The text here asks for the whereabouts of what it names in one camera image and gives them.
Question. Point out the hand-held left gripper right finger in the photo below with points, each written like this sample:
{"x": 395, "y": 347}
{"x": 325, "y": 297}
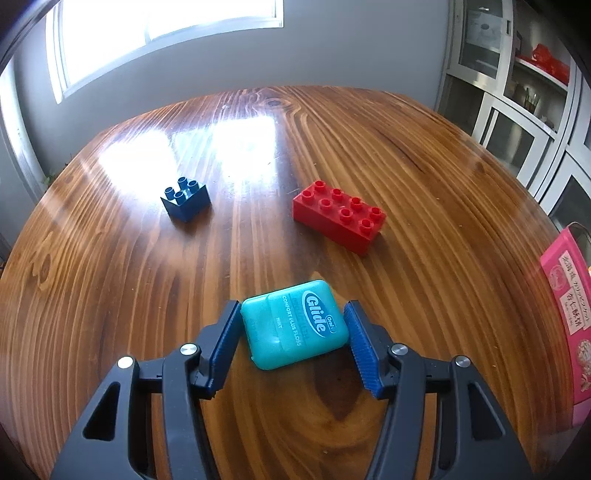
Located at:
{"x": 364, "y": 350}

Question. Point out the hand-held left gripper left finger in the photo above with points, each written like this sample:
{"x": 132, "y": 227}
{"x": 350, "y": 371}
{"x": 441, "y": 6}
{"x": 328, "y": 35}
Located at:
{"x": 224, "y": 350}

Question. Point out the teal dental floss case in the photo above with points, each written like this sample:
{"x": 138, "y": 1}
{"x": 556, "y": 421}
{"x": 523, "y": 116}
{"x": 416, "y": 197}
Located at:
{"x": 286, "y": 332}

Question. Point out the pink tin box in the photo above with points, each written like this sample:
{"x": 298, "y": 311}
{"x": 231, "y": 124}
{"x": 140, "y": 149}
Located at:
{"x": 568, "y": 300}

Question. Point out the wooden desktop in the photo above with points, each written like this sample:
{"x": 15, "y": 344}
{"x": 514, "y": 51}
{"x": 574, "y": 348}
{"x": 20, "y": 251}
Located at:
{"x": 115, "y": 277}

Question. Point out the red toy brick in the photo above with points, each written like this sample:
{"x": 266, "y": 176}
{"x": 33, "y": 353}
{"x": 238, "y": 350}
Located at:
{"x": 341, "y": 226}

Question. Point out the blue toy brick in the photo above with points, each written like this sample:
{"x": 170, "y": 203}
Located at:
{"x": 187, "y": 207}

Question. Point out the small green plant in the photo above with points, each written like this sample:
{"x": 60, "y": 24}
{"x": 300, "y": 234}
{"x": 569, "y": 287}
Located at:
{"x": 47, "y": 180}

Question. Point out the white glass-door cabinet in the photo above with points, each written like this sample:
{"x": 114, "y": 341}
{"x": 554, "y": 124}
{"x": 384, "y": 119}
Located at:
{"x": 480, "y": 99}
{"x": 561, "y": 175}

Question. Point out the dark glass jars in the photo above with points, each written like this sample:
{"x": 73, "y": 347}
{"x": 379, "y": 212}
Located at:
{"x": 530, "y": 100}

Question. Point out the white radiator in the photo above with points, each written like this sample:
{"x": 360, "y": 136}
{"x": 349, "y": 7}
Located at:
{"x": 18, "y": 129}

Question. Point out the white framed window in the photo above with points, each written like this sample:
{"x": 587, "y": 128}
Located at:
{"x": 161, "y": 27}

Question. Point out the white paper sheet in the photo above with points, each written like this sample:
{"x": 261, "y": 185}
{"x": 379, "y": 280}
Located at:
{"x": 485, "y": 30}

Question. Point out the red plastic bag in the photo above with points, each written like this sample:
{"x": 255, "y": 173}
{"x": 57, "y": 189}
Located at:
{"x": 549, "y": 62}

